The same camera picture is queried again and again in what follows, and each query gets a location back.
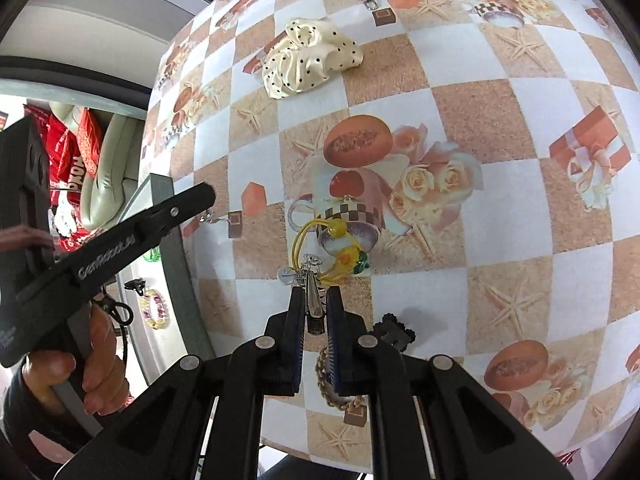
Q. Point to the red embroidered cushion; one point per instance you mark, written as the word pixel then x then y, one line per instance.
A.
pixel 89 138

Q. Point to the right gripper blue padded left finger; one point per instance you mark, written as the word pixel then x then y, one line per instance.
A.
pixel 292 343

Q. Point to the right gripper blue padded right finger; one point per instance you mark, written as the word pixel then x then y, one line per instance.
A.
pixel 339 342

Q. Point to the person's left hand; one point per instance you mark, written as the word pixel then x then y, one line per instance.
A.
pixel 105 384

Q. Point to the small black claw clip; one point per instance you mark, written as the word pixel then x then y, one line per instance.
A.
pixel 137 285

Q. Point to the red cloth below table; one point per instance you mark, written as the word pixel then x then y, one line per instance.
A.
pixel 568 457

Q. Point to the green leather sofa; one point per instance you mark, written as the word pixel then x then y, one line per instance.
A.
pixel 83 205

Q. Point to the black scalloped hair clip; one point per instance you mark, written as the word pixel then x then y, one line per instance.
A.
pixel 394 332

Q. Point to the cream polka dot scrunchie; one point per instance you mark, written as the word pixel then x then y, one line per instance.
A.
pixel 306 55

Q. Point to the grey rimmed white tray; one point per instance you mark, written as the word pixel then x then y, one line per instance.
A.
pixel 153 350

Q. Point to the checkered printed tablecloth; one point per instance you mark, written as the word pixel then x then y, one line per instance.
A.
pixel 481 164

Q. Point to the green plastic bangle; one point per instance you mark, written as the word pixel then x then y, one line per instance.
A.
pixel 152 255

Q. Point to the silver rhinestone hair clip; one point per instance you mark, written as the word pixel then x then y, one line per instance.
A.
pixel 306 275

